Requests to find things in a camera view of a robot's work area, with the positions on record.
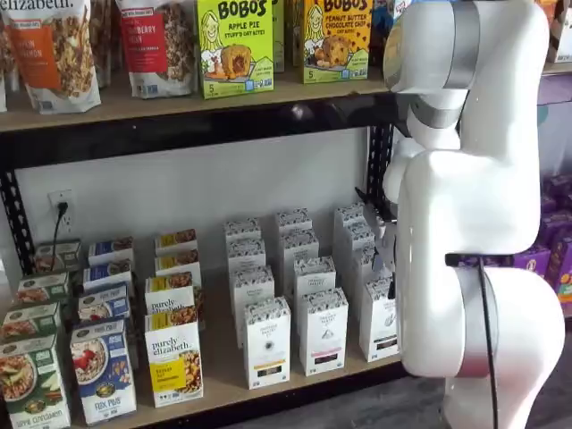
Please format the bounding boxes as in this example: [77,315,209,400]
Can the dark gripper rail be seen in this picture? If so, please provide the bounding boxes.
[355,185,400,301]

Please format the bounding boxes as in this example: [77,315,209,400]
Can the purple snack box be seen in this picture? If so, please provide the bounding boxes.
[548,236,572,314]
[543,173,572,211]
[539,209,572,245]
[512,244,552,291]

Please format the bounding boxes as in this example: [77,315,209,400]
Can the lavender package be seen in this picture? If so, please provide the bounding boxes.
[537,73,572,173]

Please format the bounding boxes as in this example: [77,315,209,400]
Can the green Bobo's apple pie box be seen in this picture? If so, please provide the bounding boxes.
[195,0,275,100]

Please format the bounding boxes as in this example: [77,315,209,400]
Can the blue snack box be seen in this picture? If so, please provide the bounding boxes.
[370,0,397,51]

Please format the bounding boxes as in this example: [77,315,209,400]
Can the white box orange strip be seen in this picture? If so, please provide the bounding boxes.
[229,265,276,349]
[225,238,267,273]
[242,296,292,391]
[223,217,263,245]

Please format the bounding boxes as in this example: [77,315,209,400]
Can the green apple cinnamon oatmeal box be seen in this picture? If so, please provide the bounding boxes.
[33,240,82,274]
[16,271,72,306]
[0,302,63,345]
[0,333,72,429]

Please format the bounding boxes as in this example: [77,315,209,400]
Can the white box green strip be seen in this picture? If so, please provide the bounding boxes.
[350,244,381,309]
[358,275,402,364]
[342,222,376,256]
[332,202,366,242]

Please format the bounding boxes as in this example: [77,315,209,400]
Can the yellow Bobo's peanut butter box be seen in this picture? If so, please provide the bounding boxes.
[302,0,374,85]

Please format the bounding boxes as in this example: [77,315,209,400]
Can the white box pink strip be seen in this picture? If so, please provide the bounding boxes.
[292,256,337,299]
[274,207,314,238]
[280,230,320,287]
[298,287,349,377]

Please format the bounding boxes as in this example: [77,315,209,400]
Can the black metal shelf frame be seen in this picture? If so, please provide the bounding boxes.
[0,91,401,278]

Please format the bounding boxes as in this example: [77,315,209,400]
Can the blue flax plus oatmeal box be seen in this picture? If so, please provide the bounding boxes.
[77,282,131,324]
[87,236,135,265]
[70,318,138,426]
[82,257,134,290]

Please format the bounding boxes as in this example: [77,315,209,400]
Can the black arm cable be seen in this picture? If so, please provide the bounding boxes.
[473,261,501,429]

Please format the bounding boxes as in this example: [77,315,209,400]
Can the orange label granola bag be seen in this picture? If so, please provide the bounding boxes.
[3,0,102,114]

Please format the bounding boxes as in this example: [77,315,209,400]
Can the red label granola bag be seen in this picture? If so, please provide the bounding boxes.
[114,0,198,100]

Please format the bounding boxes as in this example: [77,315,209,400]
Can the white wall outlet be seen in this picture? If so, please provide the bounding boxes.
[47,190,75,234]

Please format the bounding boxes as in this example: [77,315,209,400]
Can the purely elizabeth yellow box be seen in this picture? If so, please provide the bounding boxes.
[143,271,197,316]
[154,229,198,257]
[154,248,201,277]
[143,306,206,408]

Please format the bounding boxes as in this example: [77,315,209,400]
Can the brown lower shelf board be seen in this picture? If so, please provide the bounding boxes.
[26,214,406,429]

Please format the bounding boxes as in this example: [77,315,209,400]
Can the clear granola bag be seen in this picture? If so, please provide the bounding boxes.
[88,0,122,89]
[0,8,21,113]

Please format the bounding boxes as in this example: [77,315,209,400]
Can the black plug with cord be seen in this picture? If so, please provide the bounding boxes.
[52,201,70,272]

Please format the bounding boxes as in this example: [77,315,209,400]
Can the brown higher shelf board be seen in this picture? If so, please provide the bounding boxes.
[0,78,392,134]

